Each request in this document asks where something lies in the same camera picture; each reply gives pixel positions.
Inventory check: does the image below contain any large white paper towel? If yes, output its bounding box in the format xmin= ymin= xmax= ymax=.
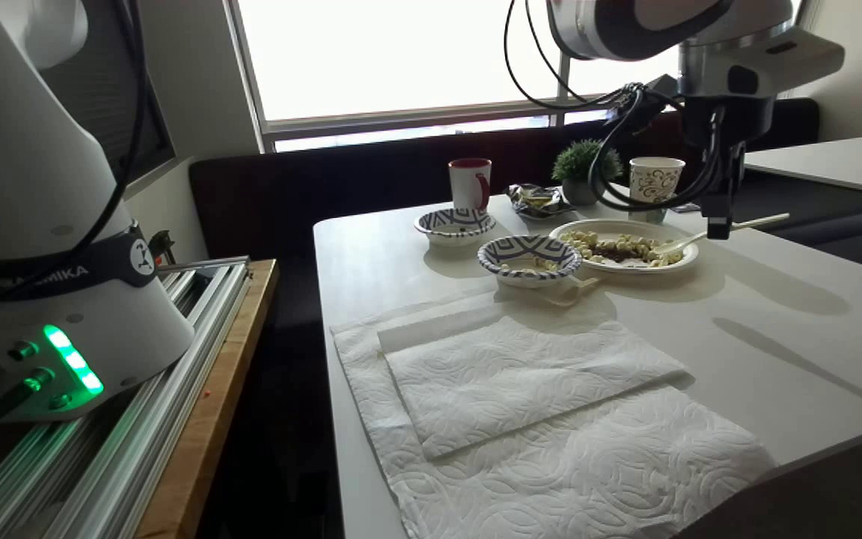
xmin=333 ymin=295 xmax=776 ymax=539

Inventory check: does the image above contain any black and white food pile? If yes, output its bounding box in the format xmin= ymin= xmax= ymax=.
xmin=562 ymin=223 xmax=689 ymax=268

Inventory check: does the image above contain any folded white paper towel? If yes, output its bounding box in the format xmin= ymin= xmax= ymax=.
xmin=373 ymin=295 xmax=694 ymax=463

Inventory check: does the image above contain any blue patterned empty bowl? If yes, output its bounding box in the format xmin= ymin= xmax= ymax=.
xmin=412 ymin=204 xmax=504 ymax=247

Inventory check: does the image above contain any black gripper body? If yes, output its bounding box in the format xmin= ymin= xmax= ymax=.
xmin=676 ymin=95 xmax=753 ymax=196

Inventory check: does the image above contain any aluminium profile frame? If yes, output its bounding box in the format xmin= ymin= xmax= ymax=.
xmin=0 ymin=250 xmax=251 ymax=539

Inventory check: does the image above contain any wooden base board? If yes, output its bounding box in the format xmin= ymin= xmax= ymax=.
xmin=134 ymin=255 xmax=282 ymax=539

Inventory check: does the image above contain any blue patterned bowl white filling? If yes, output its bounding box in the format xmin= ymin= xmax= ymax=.
xmin=475 ymin=231 xmax=587 ymax=292

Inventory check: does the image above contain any black wrist cable bundle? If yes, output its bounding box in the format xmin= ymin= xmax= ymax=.
xmin=504 ymin=0 xmax=743 ymax=216

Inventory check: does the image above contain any bright window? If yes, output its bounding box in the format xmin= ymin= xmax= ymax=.
xmin=224 ymin=0 xmax=815 ymax=159

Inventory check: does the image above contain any black bench seat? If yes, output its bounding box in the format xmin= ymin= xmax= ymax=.
xmin=188 ymin=95 xmax=824 ymax=262

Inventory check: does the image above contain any red mug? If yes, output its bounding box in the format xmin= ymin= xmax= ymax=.
xmin=445 ymin=156 xmax=496 ymax=216

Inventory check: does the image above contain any green potted plant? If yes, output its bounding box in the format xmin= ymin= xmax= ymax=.
xmin=551 ymin=136 xmax=626 ymax=210

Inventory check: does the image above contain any patterned paper cup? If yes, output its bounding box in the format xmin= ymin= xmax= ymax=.
xmin=626 ymin=156 xmax=689 ymax=228

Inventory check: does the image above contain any white round plate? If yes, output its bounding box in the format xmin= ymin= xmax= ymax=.
xmin=547 ymin=216 xmax=704 ymax=277

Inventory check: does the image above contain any white side table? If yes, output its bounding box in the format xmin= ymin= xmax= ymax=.
xmin=743 ymin=132 xmax=862 ymax=277

